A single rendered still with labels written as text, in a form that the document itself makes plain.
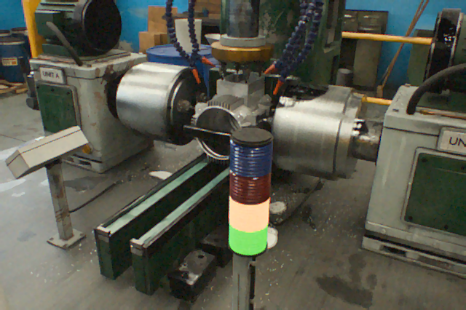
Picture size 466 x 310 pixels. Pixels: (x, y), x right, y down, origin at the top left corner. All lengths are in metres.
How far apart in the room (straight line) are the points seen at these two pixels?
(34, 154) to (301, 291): 0.65
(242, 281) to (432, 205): 0.49
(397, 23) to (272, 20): 4.94
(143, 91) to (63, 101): 0.31
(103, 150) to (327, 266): 0.82
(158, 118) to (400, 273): 0.76
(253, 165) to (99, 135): 0.90
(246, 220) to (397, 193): 0.48
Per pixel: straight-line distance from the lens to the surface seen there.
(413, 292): 0.99
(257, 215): 0.59
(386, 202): 1.00
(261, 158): 0.54
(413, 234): 1.03
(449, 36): 0.94
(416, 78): 5.19
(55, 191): 1.04
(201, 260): 0.89
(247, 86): 1.13
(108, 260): 0.93
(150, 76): 1.25
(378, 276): 1.01
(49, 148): 0.98
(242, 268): 0.66
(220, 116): 1.28
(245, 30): 1.14
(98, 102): 1.36
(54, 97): 1.46
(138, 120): 1.25
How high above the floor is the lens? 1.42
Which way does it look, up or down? 24 degrees down
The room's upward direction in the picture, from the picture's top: 1 degrees clockwise
